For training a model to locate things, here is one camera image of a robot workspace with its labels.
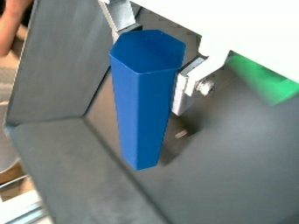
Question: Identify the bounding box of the green shape sorter block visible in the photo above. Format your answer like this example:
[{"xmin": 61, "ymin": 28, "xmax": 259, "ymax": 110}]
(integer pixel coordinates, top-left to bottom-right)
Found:
[{"xmin": 227, "ymin": 53, "xmax": 299, "ymax": 106}]

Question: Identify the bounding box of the person's forearm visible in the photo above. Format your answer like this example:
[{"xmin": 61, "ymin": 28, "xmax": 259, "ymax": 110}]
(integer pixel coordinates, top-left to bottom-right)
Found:
[{"xmin": 0, "ymin": 0, "xmax": 34, "ymax": 57}]

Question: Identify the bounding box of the blue hexagonal prism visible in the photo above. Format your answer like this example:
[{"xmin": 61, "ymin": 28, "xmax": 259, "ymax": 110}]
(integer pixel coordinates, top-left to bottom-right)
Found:
[{"xmin": 110, "ymin": 30, "xmax": 186, "ymax": 170}]

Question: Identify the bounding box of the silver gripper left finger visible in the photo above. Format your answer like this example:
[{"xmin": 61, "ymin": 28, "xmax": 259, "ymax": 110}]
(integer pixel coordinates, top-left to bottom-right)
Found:
[{"xmin": 98, "ymin": 0, "xmax": 143, "ymax": 41}]

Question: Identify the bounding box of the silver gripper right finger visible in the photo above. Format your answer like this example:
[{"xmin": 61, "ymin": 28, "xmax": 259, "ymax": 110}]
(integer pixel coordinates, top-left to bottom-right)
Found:
[{"xmin": 173, "ymin": 55, "xmax": 229, "ymax": 116}]

